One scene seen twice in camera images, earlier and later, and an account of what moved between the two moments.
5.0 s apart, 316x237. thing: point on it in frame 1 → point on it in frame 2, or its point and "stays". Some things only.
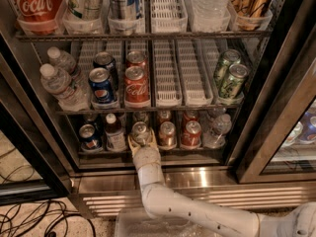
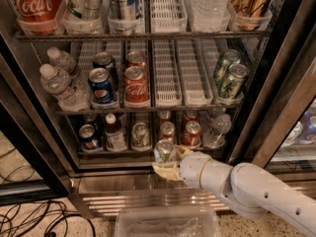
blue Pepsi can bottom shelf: [90, 140] stays
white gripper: [146, 157] → [191, 169]
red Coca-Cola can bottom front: [192, 136] stays
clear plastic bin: [135, 222] stays
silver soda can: [140, 133] → [165, 152]
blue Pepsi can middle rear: [105, 59] stays
